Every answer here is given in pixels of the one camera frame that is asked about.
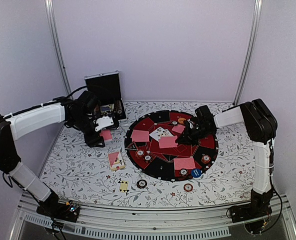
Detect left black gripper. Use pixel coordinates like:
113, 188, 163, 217
70, 113, 105, 148

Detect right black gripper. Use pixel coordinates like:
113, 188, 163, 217
176, 124, 212, 145

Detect orange big blind button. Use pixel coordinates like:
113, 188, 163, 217
178, 117, 186, 124

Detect red playing card deck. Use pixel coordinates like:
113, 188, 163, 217
100, 129, 113, 144

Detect orange chips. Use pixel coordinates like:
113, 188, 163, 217
135, 150, 145, 158
201, 154, 211, 164

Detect face up playing card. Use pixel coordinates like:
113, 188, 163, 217
149, 129, 160, 141

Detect blue small blind button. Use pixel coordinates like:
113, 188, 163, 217
191, 168, 202, 178

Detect single red dealt card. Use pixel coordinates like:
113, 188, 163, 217
131, 129, 150, 143

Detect triangular all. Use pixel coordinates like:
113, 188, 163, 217
125, 142, 139, 151

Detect orange chip stack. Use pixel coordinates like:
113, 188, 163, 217
183, 183, 193, 192

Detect four of clubs card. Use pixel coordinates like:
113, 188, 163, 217
118, 179, 129, 195

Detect dark red chip stack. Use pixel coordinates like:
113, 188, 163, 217
136, 179, 147, 189

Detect eight of clubs card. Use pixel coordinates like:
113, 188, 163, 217
156, 127, 166, 138

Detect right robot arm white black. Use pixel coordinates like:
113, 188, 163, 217
176, 98, 278, 222

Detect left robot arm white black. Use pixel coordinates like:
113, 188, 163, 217
0, 86, 113, 217

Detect blue card deck in case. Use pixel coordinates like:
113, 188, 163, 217
100, 104, 114, 113

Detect aluminium poker case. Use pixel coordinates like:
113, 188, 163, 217
84, 70, 126, 129

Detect right chip row in case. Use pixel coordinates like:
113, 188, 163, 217
115, 100, 123, 115

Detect round red black poker mat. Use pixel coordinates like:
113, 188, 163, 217
124, 110, 219, 182

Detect playing card box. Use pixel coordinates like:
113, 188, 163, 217
108, 151, 125, 172

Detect floral white table cloth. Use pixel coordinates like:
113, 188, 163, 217
40, 101, 255, 208

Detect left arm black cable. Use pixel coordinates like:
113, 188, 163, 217
52, 85, 88, 103

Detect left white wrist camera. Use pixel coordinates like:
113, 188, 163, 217
94, 116, 114, 132

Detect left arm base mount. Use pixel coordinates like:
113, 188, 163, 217
36, 200, 80, 223

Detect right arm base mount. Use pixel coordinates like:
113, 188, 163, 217
226, 203, 272, 235

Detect front aluminium rail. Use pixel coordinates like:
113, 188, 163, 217
9, 194, 296, 240

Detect left aluminium frame post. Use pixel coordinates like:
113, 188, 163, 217
44, 0, 72, 95

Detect aluminium frame post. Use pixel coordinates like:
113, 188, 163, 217
233, 0, 263, 105
44, 0, 72, 95

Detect right aluminium frame post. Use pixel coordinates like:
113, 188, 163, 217
233, 0, 263, 105

